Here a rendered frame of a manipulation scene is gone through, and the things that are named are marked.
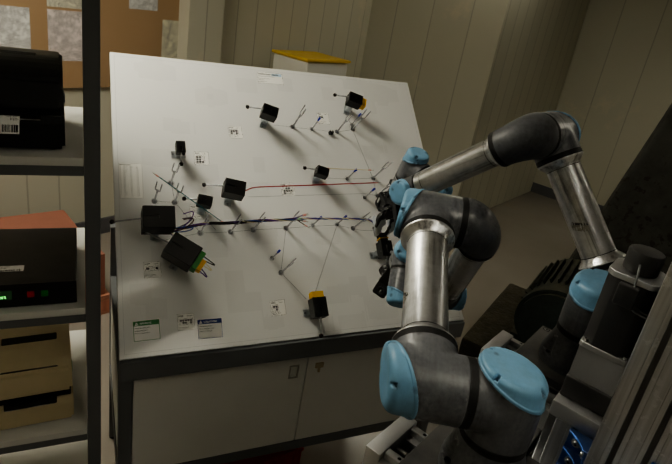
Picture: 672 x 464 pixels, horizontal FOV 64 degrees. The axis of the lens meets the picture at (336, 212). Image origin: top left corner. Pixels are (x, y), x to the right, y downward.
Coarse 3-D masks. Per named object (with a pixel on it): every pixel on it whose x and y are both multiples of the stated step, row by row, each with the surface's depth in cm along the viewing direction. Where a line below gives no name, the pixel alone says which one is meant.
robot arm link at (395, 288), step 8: (392, 272) 155; (400, 272) 153; (392, 280) 153; (400, 280) 152; (392, 288) 152; (400, 288) 151; (392, 296) 151; (400, 296) 150; (392, 304) 153; (400, 304) 151
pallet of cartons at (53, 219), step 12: (12, 216) 321; (24, 216) 324; (36, 216) 326; (48, 216) 329; (60, 216) 331; (0, 228) 306; (12, 228) 308; (24, 228) 310; (108, 300) 310; (108, 312) 313
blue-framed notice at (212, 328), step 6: (210, 318) 164; (216, 318) 164; (198, 324) 162; (204, 324) 162; (210, 324) 163; (216, 324) 164; (198, 330) 161; (204, 330) 162; (210, 330) 162; (216, 330) 163; (222, 330) 164; (198, 336) 160; (204, 336) 161; (210, 336) 162; (216, 336) 162; (222, 336) 163
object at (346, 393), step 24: (312, 360) 182; (336, 360) 187; (360, 360) 191; (312, 384) 187; (336, 384) 191; (360, 384) 196; (312, 408) 192; (336, 408) 196; (360, 408) 201; (312, 432) 197
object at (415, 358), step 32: (416, 192) 118; (416, 224) 113; (448, 224) 113; (416, 256) 107; (416, 288) 101; (416, 320) 95; (448, 320) 98; (384, 352) 92; (416, 352) 88; (448, 352) 89; (384, 384) 89; (416, 384) 84; (448, 384) 84; (416, 416) 86; (448, 416) 85
